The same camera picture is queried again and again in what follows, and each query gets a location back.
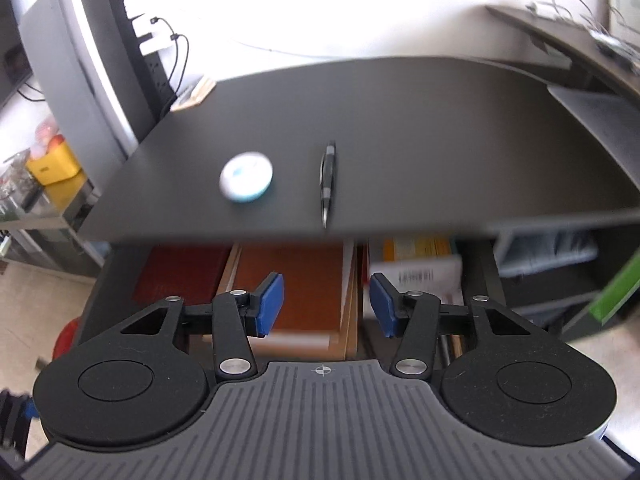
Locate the grey panel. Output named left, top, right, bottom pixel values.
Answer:
left=547, top=84, right=640, bottom=188

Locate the white barcode packet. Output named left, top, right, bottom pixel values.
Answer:
left=369, top=254, right=464, bottom=322

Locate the white plug adapter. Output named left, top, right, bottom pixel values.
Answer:
left=124, top=0, right=157, bottom=19
left=138, top=34, right=174, bottom=57
left=131, top=15, right=166, bottom=37

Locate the grey computer tower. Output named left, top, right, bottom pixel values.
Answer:
left=17, top=0, right=153, bottom=162

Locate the metal rack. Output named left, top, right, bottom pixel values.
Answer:
left=0, top=150, right=107, bottom=281

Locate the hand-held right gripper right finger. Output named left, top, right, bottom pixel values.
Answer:
left=369, top=272, right=534, bottom=379

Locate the dark brown side table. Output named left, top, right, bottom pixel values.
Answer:
left=485, top=3, right=640, bottom=107

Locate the black pen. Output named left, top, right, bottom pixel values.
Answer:
left=319, top=141, right=337, bottom=229

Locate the black monitor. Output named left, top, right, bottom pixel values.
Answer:
left=0, top=0, right=35, bottom=107

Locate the yellow booklet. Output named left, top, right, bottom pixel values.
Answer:
left=381, top=236, right=458, bottom=265

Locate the brown wooden box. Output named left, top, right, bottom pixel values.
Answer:
left=202, top=241, right=359, bottom=361

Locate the red round object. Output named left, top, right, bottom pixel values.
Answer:
left=54, top=317, right=84, bottom=361

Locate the grey storage shelf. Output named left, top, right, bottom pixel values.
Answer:
left=492, top=226, right=603, bottom=312

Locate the black cable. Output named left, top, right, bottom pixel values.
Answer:
left=149, top=16, right=192, bottom=98

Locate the dark red book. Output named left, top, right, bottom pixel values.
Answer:
left=134, top=244, right=233, bottom=306

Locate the black power strip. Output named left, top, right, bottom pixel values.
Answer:
left=102, top=0, right=175, bottom=122

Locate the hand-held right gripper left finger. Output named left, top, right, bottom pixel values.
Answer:
left=120, top=272, right=286, bottom=379

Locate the framed wall paper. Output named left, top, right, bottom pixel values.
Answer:
left=604, top=0, right=640, bottom=47

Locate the yellow box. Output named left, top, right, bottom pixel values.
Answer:
left=25, top=139, right=87, bottom=211

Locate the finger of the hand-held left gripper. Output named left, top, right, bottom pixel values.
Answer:
left=0, top=389, right=39, bottom=462

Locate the white round blue-rimmed case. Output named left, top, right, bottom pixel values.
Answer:
left=219, top=150, right=275, bottom=204

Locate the white cable bundle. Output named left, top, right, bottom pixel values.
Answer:
left=525, top=0, right=640, bottom=63

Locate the black desk drawer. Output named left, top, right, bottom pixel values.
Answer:
left=79, top=236, right=507, bottom=362

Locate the green board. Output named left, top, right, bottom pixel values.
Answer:
left=589, top=249, right=640, bottom=327

